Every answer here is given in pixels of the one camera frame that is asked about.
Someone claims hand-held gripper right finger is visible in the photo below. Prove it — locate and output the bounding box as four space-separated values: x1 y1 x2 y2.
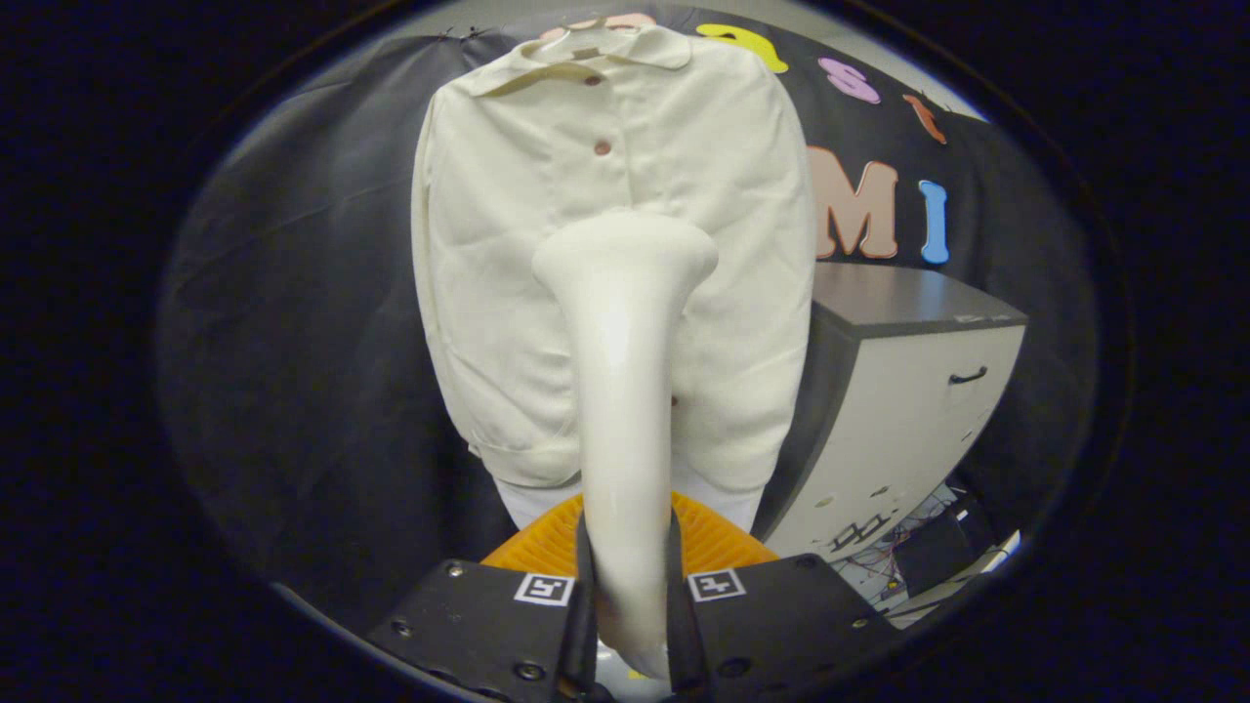
667 491 904 703

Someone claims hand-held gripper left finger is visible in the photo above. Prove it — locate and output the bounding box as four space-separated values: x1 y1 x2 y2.
366 491 599 703

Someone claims white garment steamer head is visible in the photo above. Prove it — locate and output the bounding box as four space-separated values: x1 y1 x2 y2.
532 212 721 680

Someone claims cream button-up shirt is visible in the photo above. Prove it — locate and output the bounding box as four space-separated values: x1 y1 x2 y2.
410 24 816 494

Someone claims white ironing board pad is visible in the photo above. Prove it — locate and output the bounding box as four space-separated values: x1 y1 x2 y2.
493 459 768 533

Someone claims black box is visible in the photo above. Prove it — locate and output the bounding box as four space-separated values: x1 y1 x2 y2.
894 498 992 597

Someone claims beige cabinet with grey top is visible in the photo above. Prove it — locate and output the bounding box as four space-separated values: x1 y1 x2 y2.
757 262 1028 562

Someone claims black backdrop cloth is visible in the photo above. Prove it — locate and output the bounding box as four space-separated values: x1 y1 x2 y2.
156 5 1100 636

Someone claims bundle of coloured cables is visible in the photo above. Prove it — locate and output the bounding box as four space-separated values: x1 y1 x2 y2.
830 483 963 592

